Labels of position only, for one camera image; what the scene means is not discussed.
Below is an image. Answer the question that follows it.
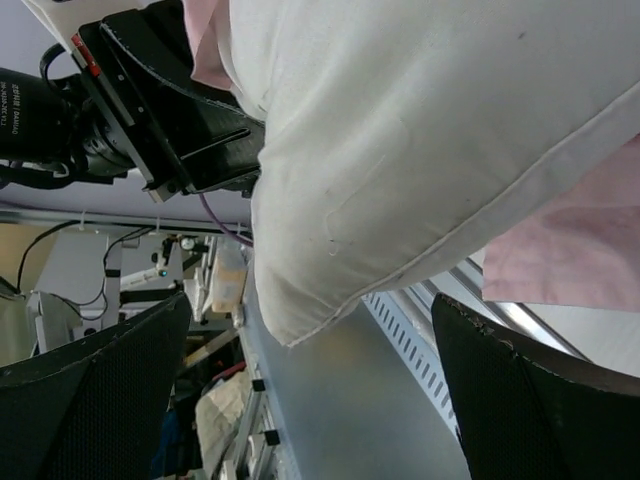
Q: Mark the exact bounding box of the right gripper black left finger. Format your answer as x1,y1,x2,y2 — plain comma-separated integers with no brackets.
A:
1,293,192,479

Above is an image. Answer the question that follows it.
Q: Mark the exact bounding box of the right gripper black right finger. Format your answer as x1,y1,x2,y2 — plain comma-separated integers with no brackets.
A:
431,293,639,479

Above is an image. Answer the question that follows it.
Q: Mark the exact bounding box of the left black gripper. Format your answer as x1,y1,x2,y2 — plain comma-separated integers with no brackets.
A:
72,1,263,203

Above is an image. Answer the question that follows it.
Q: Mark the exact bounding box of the pink pillowcase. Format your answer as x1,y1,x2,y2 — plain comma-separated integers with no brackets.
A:
182,0,640,309

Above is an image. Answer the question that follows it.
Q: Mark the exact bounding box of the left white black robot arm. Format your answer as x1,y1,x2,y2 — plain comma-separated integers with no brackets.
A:
1,1,264,202

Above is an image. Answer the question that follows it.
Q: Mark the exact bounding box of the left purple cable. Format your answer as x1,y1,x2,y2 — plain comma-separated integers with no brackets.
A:
198,191,256,247

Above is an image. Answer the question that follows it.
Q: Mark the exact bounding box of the slotted white cable duct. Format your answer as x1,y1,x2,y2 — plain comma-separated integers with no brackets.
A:
363,292,457,436

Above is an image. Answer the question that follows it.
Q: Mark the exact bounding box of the aluminium mounting rail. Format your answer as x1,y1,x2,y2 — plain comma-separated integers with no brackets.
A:
419,257,591,361

